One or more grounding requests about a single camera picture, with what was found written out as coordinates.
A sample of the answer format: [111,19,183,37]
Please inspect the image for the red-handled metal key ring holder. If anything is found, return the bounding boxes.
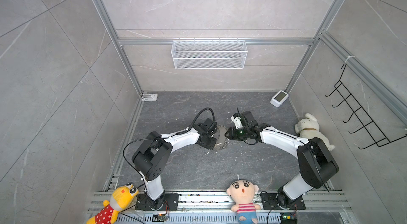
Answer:
[213,125,228,151]

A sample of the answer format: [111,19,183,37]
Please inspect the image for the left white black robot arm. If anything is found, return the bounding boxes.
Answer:
[131,119,217,210]

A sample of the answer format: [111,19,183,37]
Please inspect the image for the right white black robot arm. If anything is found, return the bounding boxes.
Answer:
[225,111,339,208]

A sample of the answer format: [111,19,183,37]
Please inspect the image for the white digital clock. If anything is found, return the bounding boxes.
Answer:
[270,90,289,108]

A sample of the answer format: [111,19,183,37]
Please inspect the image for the black-haired plush doll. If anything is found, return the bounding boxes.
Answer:
[226,180,261,224]

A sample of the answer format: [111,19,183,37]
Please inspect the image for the white plush dog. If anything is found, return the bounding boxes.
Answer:
[295,113,335,151]

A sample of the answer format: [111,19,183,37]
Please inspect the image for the yellow red plush toy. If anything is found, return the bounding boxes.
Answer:
[86,183,139,224]

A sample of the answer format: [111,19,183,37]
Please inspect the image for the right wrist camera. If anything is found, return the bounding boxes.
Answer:
[231,113,245,129]

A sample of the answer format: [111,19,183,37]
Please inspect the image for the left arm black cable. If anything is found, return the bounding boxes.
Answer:
[189,107,216,131]

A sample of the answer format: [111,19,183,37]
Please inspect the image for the white wall bracket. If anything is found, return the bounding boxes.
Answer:
[141,93,158,102]

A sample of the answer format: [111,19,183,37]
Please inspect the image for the white wire mesh basket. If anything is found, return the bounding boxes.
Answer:
[171,40,248,70]

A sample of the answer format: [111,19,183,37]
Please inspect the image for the black wire hook rack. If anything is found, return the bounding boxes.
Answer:
[324,64,407,150]

